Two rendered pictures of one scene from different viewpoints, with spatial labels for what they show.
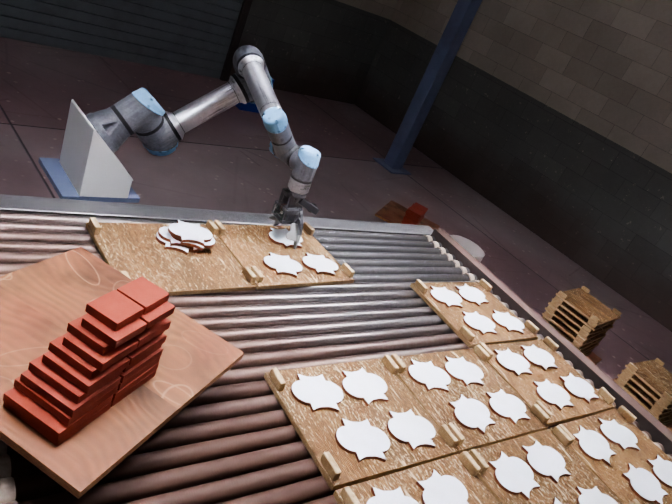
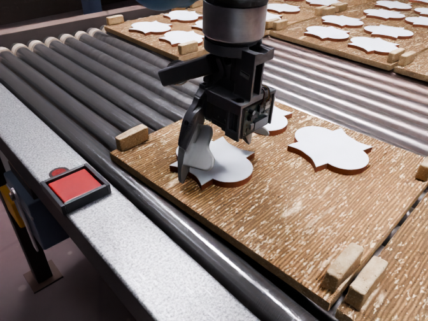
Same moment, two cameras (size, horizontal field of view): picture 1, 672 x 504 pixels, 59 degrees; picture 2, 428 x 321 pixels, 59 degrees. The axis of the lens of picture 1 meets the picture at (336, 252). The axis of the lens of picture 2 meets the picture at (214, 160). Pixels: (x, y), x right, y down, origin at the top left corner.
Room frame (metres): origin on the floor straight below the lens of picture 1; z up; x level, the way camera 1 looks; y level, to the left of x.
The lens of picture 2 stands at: (1.91, 0.67, 1.28)
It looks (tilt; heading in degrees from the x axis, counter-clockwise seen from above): 35 degrees down; 272
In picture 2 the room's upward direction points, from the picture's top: straight up
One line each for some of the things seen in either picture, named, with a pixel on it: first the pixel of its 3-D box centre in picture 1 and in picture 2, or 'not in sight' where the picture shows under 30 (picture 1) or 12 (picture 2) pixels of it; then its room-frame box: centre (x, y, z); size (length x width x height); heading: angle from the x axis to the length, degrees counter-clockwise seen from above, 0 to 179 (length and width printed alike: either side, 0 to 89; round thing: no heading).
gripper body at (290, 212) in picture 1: (290, 205); (234, 85); (1.90, 0.21, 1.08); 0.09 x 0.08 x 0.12; 138
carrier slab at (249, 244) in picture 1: (283, 254); (271, 162); (1.84, 0.17, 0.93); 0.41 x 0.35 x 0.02; 138
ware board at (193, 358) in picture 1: (79, 345); not in sight; (0.92, 0.40, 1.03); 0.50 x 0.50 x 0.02; 77
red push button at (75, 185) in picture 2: not in sight; (76, 188); (2.14, 0.24, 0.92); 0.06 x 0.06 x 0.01; 44
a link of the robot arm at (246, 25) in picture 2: (299, 185); (235, 19); (1.90, 0.21, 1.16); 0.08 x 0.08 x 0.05
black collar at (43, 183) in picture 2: not in sight; (76, 187); (2.14, 0.24, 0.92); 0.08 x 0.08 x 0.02; 44
